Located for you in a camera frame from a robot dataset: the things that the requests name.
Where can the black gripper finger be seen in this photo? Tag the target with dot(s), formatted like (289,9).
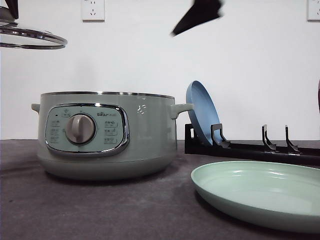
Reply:
(13,6)
(201,12)

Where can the glass steamer lid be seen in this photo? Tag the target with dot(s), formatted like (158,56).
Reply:
(13,35)

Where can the green plate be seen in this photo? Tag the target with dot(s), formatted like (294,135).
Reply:
(277,194)

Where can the blue plate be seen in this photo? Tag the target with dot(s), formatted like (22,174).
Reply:
(205,112)

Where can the black plate rack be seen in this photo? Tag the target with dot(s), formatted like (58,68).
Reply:
(219,145)

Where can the green electric steamer pot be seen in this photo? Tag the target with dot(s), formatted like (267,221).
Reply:
(107,135)

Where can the grey table cloth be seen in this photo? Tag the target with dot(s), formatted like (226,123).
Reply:
(38,205)

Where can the white wall socket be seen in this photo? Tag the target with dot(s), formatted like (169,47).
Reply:
(313,11)
(93,11)

